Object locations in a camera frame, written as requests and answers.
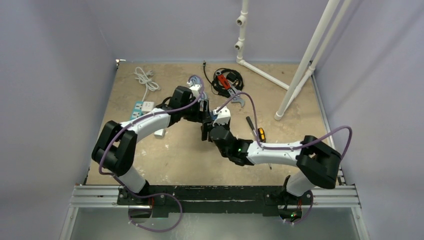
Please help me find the coiled black cable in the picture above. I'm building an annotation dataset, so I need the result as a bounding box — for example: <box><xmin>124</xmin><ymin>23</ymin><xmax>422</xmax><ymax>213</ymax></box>
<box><xmin>202</xmin><ymin>60</ymin><xmax>245</xmax><ymax>99</ymax></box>

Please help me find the purple cable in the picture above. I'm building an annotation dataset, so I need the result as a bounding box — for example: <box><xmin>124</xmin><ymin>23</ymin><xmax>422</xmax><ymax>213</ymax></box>
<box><xmin>97</xmin><ymin>75</ymin><xmax>184</xmax><ymax>233</ymax></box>
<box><xmin>215</xmin><ymin>92</ymin><xmax>353</xmax><ymax>226</ymax></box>

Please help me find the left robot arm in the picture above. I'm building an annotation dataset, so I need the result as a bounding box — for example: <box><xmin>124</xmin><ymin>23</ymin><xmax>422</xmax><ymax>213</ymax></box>
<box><xmin>91</xmin><ymin>84</ymin><xmax>210</xmax><ymax>205</ymax></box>

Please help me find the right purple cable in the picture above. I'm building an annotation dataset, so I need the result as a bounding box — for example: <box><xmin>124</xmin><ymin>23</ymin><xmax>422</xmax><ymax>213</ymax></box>
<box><xmin>215</xmin><ymin>92</ymin><xmax>353</xmax><ymax>226</ymax></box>

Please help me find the red adjustable wrench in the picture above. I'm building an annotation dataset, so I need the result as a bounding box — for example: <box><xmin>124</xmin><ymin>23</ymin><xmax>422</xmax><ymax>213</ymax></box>
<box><xmin>215</xmin><ymin>70</ymin><xmax>245</xmax><ymax>108</ymax></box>

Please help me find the white pvc pipe frame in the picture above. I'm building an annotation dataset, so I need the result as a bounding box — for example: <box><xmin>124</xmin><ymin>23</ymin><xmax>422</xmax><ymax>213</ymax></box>
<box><xmin>234</xmin><ymin>0</ymin><xmax>352</xmax><ymax>121</ymax></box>

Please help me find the blue power strip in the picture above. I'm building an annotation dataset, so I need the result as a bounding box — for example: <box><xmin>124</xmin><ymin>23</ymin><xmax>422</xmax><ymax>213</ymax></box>
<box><xmin>210</xmin><ymin>111</ymin><xmax>218</xmax><ymax>121</ymax></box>

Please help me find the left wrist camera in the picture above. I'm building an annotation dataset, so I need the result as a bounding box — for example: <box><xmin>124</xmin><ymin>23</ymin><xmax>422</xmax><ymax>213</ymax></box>
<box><xmin>189</xmin><ymin>84</ymin><xmax>203</xmax><ymax>99</ymax></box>

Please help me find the white plug adapter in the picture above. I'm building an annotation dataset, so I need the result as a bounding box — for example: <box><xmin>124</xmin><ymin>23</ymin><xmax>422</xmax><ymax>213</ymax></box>
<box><xmin>141</xmin><ymin>101</ymin><xmax>155</xmax><ymax>115</ymax></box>

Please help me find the black handle hammer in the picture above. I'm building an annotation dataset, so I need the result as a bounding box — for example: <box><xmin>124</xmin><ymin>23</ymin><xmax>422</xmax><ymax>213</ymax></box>
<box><xmin>245</xmin><ymin>116</ymin><xmax>258</xmax><ymax>137</ymax></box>

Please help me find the yellow black screwdriver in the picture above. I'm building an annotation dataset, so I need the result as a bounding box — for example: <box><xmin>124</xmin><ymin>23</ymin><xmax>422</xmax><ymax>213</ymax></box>
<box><xmin>258</xmin><ymin>127</ymin><xmax>273</xmax><ymax>170</ymax></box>

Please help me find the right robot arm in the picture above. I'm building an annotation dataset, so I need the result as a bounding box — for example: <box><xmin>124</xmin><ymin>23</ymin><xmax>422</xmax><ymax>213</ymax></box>
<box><xmin>201</xmin><ymin>123</ymin><xmax>342</xmax><ymax>204</ymax></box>

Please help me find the white power strip cord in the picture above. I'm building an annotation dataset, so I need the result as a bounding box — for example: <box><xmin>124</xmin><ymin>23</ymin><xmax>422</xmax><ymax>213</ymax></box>
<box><xmin>133</xmin><ymin>66</ymin><xmax>161</xmax><ymax>102</ymax></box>

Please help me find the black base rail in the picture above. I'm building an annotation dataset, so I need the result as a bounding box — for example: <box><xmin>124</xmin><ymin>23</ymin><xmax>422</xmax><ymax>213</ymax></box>
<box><xmin>117</xmin><ymin>185</ymin><xmax>313</xmax><ymax>219</ymax></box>

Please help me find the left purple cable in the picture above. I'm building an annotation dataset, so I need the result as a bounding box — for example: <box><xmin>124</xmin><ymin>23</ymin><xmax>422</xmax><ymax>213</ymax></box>
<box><xmin>97</xmin><ymin>75</ymin><xmax>184</xmax><ymax>233</ymax></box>

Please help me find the teal power strip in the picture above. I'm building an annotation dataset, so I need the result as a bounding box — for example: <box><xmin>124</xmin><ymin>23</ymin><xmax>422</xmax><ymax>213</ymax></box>
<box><xmin>129</xmin><ymin>101</ymin><xmax>144</xmax><ymax>121</ymax></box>

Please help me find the white charger plug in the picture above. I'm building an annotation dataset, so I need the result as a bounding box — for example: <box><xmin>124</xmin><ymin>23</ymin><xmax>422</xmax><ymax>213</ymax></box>
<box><xmin>153</xmin><ymin>128</ymin><xmax>166</xmax><ymax>139</ymax></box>

